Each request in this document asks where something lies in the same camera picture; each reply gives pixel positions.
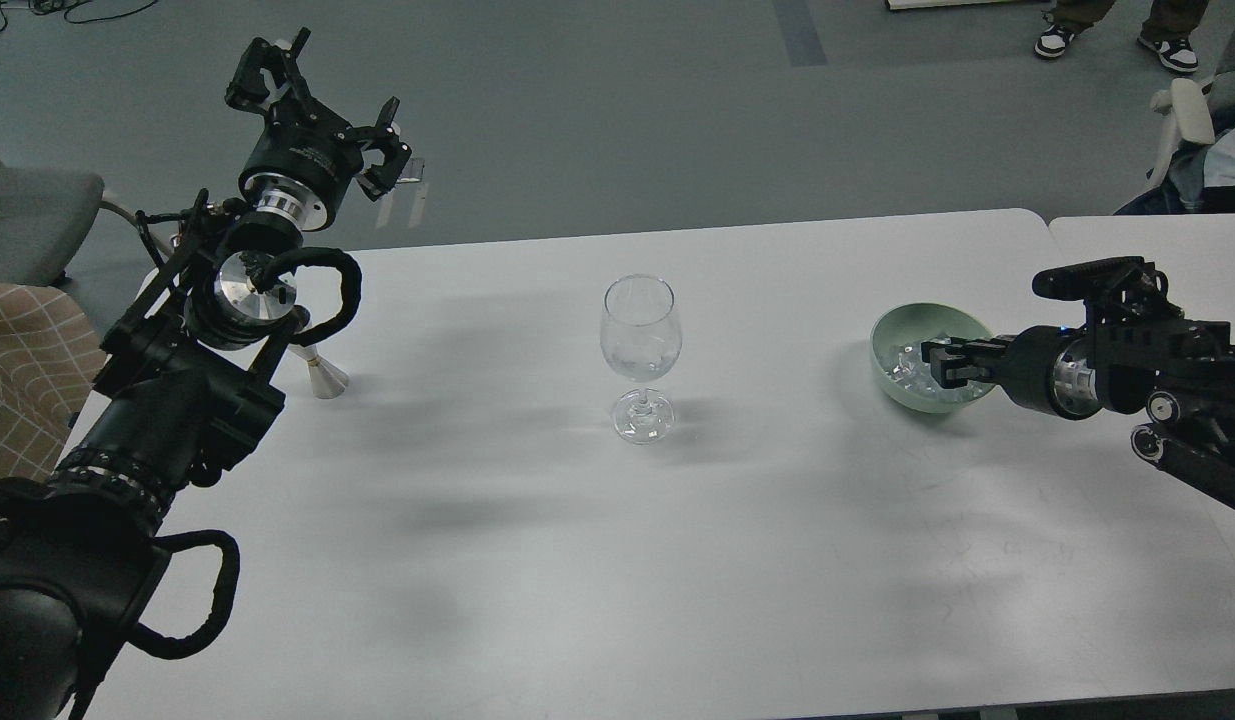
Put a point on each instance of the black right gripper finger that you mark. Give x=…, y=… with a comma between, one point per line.
x=956, y=374
x=958, y=351

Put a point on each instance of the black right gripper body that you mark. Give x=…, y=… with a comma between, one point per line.
x=1044, y=369

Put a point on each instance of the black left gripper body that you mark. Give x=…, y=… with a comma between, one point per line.
x=310, y=156

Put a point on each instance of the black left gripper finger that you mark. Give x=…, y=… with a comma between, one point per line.
x=268, y=83
x=383, y=151

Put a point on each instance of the clear ice cubes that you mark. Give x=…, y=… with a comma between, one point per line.
x=907, y=373

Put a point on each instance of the steel cocktail jigger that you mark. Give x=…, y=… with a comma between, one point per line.
x=327, y=380

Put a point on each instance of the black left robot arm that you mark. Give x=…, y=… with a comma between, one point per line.
x=84, y=568

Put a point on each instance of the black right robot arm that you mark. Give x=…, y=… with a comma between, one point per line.
x=1136, y=352

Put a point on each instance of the clear wine glass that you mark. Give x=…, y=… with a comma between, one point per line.
x=641, y=339

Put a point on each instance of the silver floor socket plate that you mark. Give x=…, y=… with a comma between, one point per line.
x=412, y=172

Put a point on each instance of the green bowl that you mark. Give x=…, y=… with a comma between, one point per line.
x=916, y=323

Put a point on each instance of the grey office chair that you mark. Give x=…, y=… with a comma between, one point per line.
x=45, y=216

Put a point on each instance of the white chair with clothes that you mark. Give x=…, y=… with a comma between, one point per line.
x=1194, y=170

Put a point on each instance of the beige checkered cushion chair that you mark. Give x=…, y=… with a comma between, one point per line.
x=49, y=355

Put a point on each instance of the white black sneaker right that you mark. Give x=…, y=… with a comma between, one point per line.
x=1173, y=52

